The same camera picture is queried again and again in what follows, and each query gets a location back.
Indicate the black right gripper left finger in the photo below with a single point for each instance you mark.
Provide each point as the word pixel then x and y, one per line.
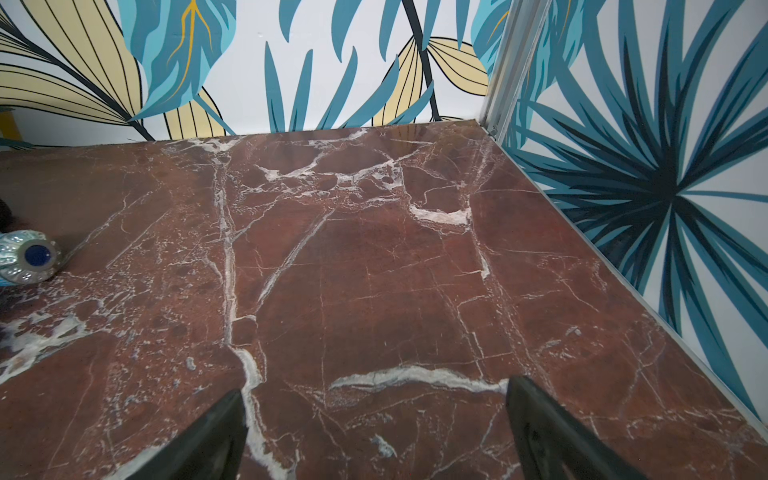
pixel 210 448

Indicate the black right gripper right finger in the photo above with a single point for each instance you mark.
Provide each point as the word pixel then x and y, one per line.
pixel 552 444

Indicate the blue valve fitting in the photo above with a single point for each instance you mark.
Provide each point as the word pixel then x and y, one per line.
pixel 28 257

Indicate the aluminium corner post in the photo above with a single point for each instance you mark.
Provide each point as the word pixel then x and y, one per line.
pixel 517 47

